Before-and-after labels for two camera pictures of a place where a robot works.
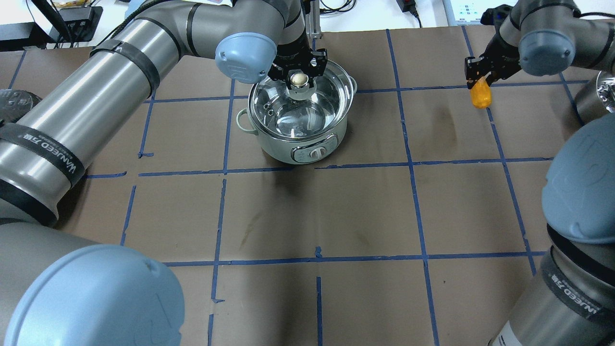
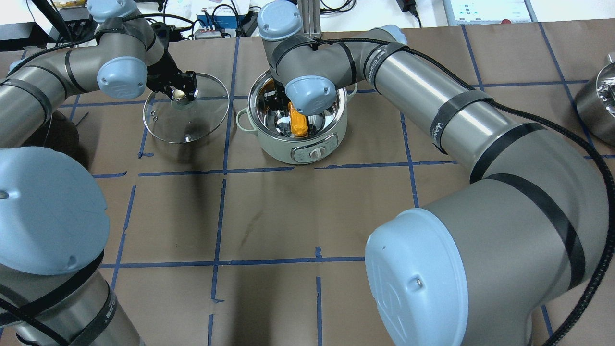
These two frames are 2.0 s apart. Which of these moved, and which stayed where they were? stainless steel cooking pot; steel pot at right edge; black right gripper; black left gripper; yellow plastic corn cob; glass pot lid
Moved: yellow plastic corn cob; black right gripper; glass pot lid; black left gripper
Stayed: stainless steel cooking pot; steel pot at right edge
